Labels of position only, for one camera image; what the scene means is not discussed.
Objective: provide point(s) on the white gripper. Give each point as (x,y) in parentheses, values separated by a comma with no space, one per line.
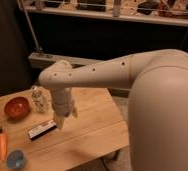
(63,105)

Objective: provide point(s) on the small clear plastic bottle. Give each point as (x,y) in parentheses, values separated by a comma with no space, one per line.
(39,99)

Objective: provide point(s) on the orange red bowl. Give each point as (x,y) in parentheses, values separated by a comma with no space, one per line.
(17,107)

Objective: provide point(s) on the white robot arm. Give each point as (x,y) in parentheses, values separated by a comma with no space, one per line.
(158,102)

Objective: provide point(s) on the wooden table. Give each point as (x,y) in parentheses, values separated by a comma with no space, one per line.
(96,130)

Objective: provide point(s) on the orange toy carrot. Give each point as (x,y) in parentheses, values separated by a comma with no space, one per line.
(3,144)

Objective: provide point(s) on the black rectangular snack bar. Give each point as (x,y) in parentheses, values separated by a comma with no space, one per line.
(41,129)

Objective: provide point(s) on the grey metal pole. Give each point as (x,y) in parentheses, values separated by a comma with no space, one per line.
(37,46)

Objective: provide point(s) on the white wall shelf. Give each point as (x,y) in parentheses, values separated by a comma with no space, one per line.
(144,11)

